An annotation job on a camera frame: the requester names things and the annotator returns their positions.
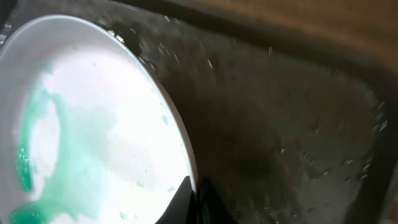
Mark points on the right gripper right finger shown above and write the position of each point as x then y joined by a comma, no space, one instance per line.
210,205

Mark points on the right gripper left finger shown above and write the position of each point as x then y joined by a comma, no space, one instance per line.
182,207

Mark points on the white plate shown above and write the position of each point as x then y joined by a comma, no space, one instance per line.
87,134

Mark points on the dark brown serving tray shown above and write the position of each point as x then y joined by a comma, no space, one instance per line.
288,132

